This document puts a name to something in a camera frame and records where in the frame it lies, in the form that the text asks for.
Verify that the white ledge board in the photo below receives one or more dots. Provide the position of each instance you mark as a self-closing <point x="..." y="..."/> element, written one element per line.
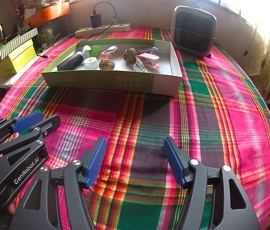
<point x="1" y="82"/>

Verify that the orange box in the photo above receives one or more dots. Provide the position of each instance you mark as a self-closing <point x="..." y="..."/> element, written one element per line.
<point x="48" y="14"/>

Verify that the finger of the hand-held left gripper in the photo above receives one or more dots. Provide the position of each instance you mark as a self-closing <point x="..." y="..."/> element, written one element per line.
<point x="51" y="124"/>
<point x="27" y="122"/>

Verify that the cream dotted curtain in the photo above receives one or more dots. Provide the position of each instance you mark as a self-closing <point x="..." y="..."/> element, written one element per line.
<point x="268" y="60"/>

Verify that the red berry branches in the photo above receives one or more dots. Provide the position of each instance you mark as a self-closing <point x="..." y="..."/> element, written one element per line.
<point x="17" y="7"/>

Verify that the yellow-green box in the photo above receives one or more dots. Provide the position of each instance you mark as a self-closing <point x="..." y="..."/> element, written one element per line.
<point x="15" y="62"/>

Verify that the black rectangular device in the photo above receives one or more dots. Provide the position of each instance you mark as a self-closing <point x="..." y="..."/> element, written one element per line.
<point x="70" y="63"/>

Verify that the brown walnut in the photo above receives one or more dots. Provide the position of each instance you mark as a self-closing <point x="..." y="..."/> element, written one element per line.
<point x="106" y="65"/>
<point x="130" y="55"/>

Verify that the pink gadget with mint circle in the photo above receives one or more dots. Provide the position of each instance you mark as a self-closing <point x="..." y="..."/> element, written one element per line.
<point x="109" y="51"/>

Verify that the white tape roll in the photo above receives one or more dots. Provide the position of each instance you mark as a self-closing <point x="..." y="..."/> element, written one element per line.
<point x="90" y="65"/>

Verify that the green label jar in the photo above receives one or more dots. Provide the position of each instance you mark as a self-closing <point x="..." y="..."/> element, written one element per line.
<point x="46" y="37"/>

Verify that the green white striped box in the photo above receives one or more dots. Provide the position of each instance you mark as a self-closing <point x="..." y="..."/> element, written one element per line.
<point x="20" y="39"/>

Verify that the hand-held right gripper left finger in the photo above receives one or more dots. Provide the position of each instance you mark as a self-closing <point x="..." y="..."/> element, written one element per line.
<point x="97" y="163"/>

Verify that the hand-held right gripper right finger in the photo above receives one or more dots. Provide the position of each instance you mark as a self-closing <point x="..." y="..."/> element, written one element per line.
<point x="173" y="164"/>

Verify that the black charger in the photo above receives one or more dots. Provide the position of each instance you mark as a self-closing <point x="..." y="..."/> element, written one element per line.
<point x="96" y="21"/>

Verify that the white green spool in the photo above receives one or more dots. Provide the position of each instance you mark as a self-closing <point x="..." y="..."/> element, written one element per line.
<point x="94" y="51"/>

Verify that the beige power strip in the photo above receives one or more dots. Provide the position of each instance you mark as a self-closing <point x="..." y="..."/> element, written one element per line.
<point x="115" y="28"/>

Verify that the pink white clip gadget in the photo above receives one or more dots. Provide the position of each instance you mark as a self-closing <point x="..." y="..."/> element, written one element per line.
<point x="149" y="57"/>

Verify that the grey space heater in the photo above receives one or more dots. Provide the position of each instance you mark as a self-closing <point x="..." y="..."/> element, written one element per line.
<point x="192" y="33"/>

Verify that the pink green plaid blanket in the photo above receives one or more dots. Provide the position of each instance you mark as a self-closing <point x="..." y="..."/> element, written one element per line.
<point x="149" y="124"/>

